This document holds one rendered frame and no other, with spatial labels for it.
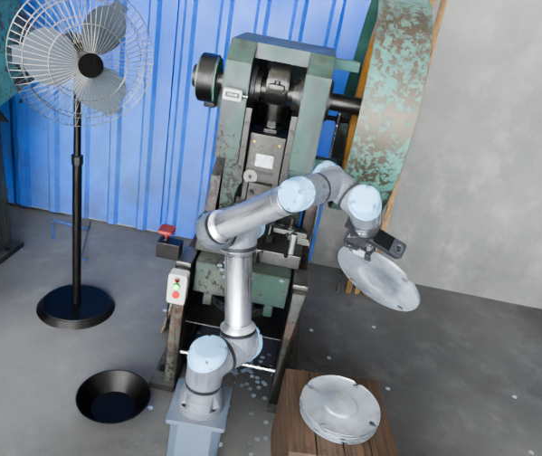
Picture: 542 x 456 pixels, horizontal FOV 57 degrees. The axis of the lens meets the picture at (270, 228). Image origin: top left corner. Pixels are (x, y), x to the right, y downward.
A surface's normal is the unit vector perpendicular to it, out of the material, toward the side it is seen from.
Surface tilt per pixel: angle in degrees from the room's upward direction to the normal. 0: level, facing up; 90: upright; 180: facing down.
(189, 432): 90
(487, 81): 90
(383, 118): 82
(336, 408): 0
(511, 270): 90
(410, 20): 34
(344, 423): 0
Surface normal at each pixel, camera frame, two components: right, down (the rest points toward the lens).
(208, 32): -0.11, 0.41
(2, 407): 0.17, -0.89
